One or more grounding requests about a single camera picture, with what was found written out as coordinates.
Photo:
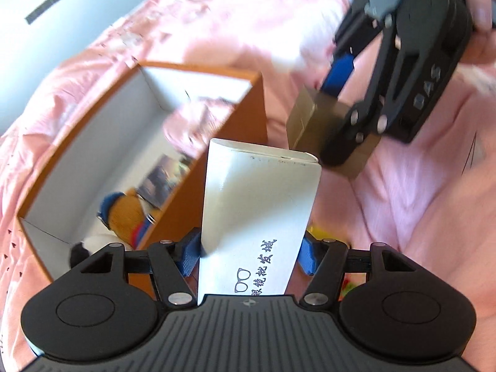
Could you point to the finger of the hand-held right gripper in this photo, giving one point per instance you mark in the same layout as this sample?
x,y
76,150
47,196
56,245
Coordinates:
x,y
340,71
360,131

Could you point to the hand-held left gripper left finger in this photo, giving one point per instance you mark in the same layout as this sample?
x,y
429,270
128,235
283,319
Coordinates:
x,y
190,257

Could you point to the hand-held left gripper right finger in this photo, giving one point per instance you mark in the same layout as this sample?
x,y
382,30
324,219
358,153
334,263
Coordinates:
x,y
309,257

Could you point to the small brown box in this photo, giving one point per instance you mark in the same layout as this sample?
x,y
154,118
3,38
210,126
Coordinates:
x,y
314,120

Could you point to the white paper box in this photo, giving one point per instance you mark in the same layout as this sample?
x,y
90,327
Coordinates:
x,y
255,209

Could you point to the orange cardboard box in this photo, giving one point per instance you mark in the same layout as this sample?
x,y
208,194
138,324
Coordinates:
x,y
217,186

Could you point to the person's right hand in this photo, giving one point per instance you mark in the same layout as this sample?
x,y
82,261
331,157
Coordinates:
x,y
482,11

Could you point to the yellow toy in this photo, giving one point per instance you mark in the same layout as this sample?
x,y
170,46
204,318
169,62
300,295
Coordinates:
x,y
323,234

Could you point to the dark photo card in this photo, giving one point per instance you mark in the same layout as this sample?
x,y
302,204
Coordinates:
x,y
162,180

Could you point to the pink printed blanket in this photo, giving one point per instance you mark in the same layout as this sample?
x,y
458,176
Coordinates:
x,y
407,209

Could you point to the pink soft cloth item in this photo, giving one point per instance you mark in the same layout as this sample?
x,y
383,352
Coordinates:
x,y
193,124

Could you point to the dark wall vent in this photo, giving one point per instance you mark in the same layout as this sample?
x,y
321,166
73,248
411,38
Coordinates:
x,y
48,4

